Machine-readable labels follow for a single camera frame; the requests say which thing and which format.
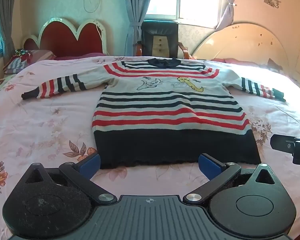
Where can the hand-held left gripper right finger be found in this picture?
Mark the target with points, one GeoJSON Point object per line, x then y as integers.
{"type": "Point", "coordinates": [207, 162]}

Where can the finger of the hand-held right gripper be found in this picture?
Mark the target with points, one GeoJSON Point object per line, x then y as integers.
{"type": "Point", "coordinates": [281, 143]}

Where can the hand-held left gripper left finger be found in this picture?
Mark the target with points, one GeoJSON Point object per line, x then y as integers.
{"type": "Point", "coordinates": [93, 163]}

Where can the striped knit sweater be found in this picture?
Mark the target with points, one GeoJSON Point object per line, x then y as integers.
{"type": "Point", "coordinates": [165, 110]}

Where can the pink floral bedsheet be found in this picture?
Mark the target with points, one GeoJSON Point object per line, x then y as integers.
{"type": "Point", "coordinates": [40, 130]}

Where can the dark striped cushion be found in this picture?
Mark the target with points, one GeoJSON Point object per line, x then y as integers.
{"type": "Point", "coordinates": [275, 64]}

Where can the pink pillow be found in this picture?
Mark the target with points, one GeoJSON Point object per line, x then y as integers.
{"type": "Point", "coordinates": [235, 61]}

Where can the cream round headboard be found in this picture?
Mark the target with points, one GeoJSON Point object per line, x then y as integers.
{"type": "Point", "coordinates": [240, 45]}

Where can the magenta pillow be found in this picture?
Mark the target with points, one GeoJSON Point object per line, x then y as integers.
{"type": "Point", "coordinates": [85, 55]}

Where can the striped pillow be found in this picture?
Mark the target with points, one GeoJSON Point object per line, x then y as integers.
{"type": "Point", "coordinates": [22, 61]}

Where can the small cream drawer cabinet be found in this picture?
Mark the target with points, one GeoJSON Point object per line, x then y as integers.
{"type": "Point", "coordinates": [160, 44]}

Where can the red scalloped headboard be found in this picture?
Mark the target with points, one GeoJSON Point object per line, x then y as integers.
{"type": "Point", "coordinates": [65, 37]}

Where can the shiny ribbon bow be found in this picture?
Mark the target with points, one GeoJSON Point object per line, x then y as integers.
{"type": "Point", "coordinates": [22, 52]}

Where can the black leather armchair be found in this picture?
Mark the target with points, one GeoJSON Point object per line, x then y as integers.
{"type": "Point", "coordinates": [150, 30]}

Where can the grey-blue curtain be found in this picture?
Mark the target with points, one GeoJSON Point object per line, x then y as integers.
{"type": "Point", "coordinates": [8, 17]}
{"type": "Point", "coordinates": [226, 5]}
{"type": "Point", "coordinates": [136, 12]}

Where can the bright window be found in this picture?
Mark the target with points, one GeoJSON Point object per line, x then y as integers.
{"type": "Point", "coordinates": [187, 0]}

